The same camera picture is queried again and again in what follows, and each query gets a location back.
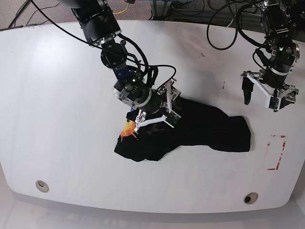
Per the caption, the black t-shirt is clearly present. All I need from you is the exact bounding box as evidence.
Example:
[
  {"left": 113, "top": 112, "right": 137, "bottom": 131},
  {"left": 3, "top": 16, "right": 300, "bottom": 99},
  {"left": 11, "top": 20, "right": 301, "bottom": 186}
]
[{"left": 114, "top": 98, "right": 251, "bottom": 162}]

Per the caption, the red tape rectangle marker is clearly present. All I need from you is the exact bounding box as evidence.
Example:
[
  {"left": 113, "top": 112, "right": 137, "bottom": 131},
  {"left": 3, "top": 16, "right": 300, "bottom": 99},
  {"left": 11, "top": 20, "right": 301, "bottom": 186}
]
[{"left": 264, "top": 135, "right": 286, "bottom": 171}]

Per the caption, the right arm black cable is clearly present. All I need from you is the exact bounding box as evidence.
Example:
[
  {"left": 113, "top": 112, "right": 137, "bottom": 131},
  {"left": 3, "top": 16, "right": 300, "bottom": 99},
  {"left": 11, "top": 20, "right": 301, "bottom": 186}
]
[{"left": 118, "top": 33, "right": 177, "bottom": 94}]

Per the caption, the right table grommet hole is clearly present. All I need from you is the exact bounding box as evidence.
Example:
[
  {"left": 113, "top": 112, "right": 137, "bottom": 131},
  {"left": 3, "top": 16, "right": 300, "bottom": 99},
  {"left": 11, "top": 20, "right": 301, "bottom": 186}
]
[{"left": 244, "top": 192, "right": 258, "bottom": 205}]

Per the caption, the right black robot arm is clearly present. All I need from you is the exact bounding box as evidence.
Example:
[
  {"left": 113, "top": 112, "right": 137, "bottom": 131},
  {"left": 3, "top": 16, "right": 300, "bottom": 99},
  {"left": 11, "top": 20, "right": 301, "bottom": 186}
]
[{"left": 61, "top": 0, "right": 181, "bottom": 131}]

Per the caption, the left table grommet hole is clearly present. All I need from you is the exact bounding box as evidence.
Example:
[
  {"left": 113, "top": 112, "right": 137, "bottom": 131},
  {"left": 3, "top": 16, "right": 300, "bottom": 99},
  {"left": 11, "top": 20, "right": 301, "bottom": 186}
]
[{"left": 35, "top": 180, "right": 49, "bottom": 193}]

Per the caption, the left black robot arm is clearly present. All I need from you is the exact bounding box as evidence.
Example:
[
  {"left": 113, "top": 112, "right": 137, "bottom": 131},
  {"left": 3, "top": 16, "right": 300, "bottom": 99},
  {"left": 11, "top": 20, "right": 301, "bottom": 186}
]
[{"left": 238, "top": 0, "right": 300, "bottom": 112}]

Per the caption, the black cable loop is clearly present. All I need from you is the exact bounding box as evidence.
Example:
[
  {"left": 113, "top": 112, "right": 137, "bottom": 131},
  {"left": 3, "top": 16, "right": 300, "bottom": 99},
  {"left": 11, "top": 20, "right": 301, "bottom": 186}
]
[{"left": 206, "top": 0, "right": 267, "bottom": 51}]

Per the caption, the table grommet hole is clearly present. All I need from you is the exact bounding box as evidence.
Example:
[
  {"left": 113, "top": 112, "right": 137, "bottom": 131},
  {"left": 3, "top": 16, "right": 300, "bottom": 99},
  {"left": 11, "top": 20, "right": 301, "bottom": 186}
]
[
  {"left": 35, "top": 180, "right": 49, "bottom": 193},
  {"left": 244, "top": 192, "right": 258, "bottom": 205}
]

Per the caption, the yellow cable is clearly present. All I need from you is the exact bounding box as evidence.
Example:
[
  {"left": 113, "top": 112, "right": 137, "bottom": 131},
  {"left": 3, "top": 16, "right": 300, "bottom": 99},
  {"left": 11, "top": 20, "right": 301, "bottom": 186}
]
[{"left": 112, "top": 2, "right": 132, "bottom": 15}]

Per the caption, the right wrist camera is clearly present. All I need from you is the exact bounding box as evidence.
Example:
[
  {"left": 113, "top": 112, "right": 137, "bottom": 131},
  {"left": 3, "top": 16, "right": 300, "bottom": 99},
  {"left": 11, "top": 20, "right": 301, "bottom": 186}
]
[{"left": 165, "top": 90, "right": 182, "bottom": 128}]

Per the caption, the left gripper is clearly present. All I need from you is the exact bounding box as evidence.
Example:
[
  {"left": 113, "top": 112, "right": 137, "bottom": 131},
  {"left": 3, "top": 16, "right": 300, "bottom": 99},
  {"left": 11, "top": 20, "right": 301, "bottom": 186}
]
[{"left": 241, "top": 68, "right": 299, "bottom": 111}]

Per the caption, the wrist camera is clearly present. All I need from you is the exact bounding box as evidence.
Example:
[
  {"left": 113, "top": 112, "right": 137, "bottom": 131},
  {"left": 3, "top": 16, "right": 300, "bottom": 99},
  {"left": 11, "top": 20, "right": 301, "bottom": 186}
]
[
  {"left": 165, "top": 90, "right": 182, "bottom": 128},
  {"left": 265, "top": 95, "right": 282, "bottom": 112}
]

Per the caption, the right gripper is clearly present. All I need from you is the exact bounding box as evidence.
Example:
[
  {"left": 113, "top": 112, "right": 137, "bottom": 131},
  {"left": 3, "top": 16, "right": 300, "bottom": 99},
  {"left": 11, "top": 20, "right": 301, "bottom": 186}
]
[{"left": 133, "top": 78, "right": 181, "bottom": 133}]

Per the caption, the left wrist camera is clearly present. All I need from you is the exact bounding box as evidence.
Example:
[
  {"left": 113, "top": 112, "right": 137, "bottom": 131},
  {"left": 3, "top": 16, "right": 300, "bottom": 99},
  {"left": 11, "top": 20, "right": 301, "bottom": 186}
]
[{"left": 265, "top": 95, "right": 282, "bottom": 112}]

